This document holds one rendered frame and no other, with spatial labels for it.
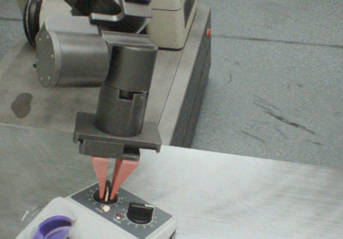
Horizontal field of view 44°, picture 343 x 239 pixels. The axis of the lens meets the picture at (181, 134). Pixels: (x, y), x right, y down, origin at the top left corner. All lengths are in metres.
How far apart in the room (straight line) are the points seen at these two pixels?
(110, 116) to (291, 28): 1.82
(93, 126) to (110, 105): 0.04
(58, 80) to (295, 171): 0.38
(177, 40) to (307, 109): 0.66
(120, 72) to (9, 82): 1.07
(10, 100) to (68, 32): 1.01
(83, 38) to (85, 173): 0.28
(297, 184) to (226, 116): 1.13
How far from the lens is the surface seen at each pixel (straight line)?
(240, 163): 0.65
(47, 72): 0.44
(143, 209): 0.54
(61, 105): 1.36
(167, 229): 0.55
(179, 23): 1.41
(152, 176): 0.64
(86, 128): 0.50
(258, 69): 1.98
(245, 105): 1.80
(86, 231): 0.51
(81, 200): 0.56
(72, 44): 0.44
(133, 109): 0.48
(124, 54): 0.46
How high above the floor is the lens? 1.27
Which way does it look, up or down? 49 degrees down
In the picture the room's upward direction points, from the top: 5 degrees counter-clockwise
